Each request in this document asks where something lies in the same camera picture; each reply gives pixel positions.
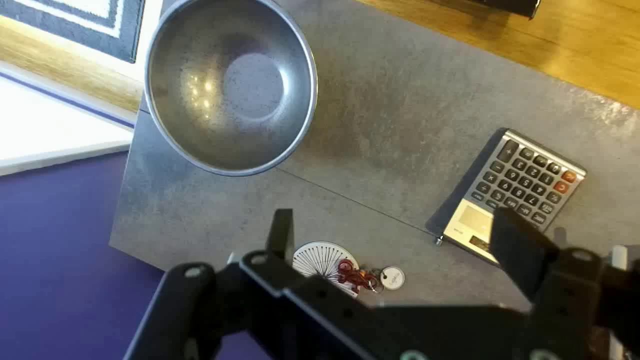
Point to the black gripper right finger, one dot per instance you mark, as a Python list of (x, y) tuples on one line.
[(523, 256)]

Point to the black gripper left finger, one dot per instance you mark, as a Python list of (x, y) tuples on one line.
[(200, 312)]

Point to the grey desk calculator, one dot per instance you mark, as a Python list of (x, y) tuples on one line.
[(526, 181)]

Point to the white round fan-pattern disc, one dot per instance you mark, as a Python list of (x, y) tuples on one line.
[(317, 259)]

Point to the small white round token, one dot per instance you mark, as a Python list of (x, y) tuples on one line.
[(392, 278)]

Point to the small red figure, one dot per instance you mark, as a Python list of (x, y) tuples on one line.
[(353, 274)]

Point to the grey concrete-look cabinet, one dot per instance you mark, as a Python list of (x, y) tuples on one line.
[(400, 120)]

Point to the round metal bowl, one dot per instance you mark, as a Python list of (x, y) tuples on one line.
[(227, 87)]

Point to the grey doormat with dark border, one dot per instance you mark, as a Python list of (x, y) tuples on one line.
[(101, 26)]

